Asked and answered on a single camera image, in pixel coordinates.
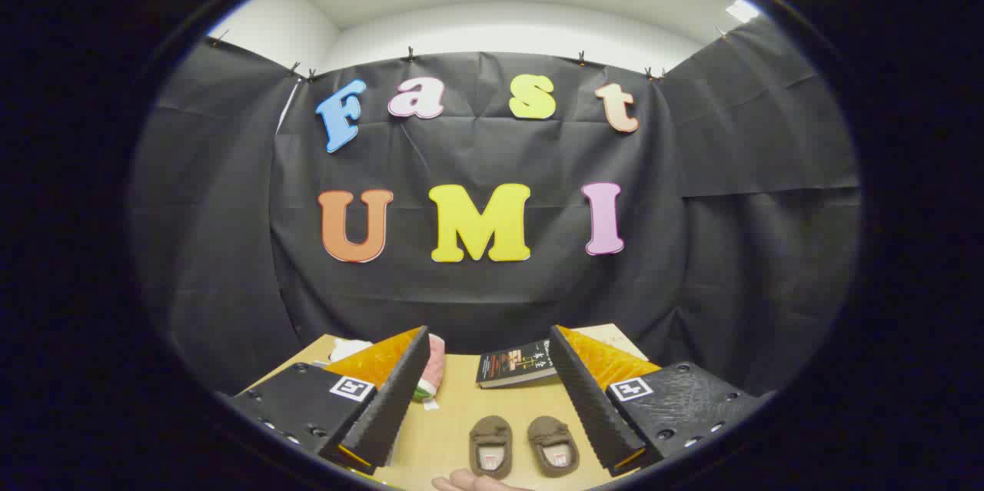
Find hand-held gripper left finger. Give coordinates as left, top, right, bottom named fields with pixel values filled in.
left=229, top=326, right=431, bottom=476

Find watermelon slice plush toy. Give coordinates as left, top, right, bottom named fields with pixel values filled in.
left=413, top=333, right=447, bottom=409

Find black cover book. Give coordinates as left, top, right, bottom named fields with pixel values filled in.
left=476, top=339, right=558, bottom=389

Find brown fuzzy shoe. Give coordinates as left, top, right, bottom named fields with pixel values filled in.
left=527, top=416, right=580, bottom=478
left=468, top=415, right=514, bottom=480

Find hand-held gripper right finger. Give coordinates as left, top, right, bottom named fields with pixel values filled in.
left=549, top=325, right=773, bottom=476

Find white plush toy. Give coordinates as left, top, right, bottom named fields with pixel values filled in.
left=329, top=339, right=374, bottom=363

